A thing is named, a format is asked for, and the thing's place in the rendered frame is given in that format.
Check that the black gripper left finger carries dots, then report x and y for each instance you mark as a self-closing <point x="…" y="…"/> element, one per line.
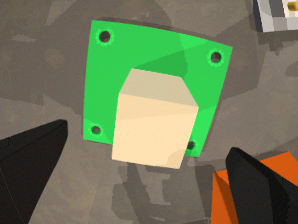
<point x="26" y="162"/>

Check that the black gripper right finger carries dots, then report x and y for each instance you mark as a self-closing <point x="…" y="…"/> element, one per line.
<point x="260" y="195"/>

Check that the grey base plate with gold pins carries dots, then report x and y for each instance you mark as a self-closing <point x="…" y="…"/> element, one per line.
<point x="275" y="15"/>

